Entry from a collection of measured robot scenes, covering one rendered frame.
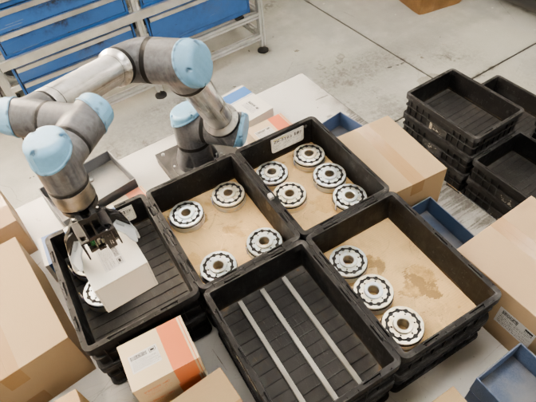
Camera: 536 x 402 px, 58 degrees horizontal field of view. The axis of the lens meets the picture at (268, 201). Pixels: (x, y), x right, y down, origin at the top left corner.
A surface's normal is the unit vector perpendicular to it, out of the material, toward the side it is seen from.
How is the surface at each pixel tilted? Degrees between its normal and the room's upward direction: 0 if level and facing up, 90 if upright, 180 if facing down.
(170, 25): 90
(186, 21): 90
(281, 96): 0
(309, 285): 0
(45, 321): 0
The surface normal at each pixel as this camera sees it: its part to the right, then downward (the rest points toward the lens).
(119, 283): 0.55, 0.61
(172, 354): -0.07, -0.65
